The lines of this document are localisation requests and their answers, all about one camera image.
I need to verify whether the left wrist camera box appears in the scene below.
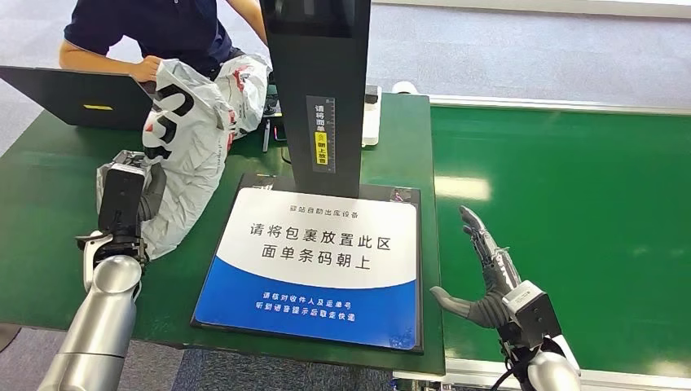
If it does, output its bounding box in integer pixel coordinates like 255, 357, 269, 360
97, 164, 147, 239

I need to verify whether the black laptop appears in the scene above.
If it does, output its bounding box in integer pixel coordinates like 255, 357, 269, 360
0, 65, 157, 130

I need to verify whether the person's right hand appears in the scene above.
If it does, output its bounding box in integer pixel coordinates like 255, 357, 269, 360
129, 55, 163, 83

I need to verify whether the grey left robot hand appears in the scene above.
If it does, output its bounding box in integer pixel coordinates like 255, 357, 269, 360
139, 163, 167, 222

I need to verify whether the blue white machine base plate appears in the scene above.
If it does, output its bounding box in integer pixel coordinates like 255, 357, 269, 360
191, 172, 424, 356

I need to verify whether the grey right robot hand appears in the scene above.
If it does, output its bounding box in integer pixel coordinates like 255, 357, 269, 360
429, 204, 524, 330

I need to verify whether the white desktop device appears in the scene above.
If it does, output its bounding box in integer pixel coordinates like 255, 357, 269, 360
361, 85, 383, 148

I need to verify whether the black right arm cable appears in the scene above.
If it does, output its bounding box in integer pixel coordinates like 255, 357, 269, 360
490, 366, 517, 391

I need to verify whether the white package with black logo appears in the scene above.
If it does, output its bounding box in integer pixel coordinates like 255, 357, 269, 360
95, 58, 239, 261

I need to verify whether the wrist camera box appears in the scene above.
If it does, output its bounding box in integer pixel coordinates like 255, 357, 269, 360
97, 164, 147, 239
502, 280, 562, 349

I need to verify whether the white package with red print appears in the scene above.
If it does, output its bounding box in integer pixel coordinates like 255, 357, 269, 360
215, 52, 273, 140

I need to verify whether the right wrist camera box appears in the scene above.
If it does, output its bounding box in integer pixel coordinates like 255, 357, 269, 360
502, 280, 562, 349

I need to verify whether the black scanner machine column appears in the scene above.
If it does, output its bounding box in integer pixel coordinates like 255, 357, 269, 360
258, 0, 372, 200

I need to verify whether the person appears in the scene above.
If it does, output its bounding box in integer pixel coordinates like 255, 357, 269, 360
58, 0, 268, 83

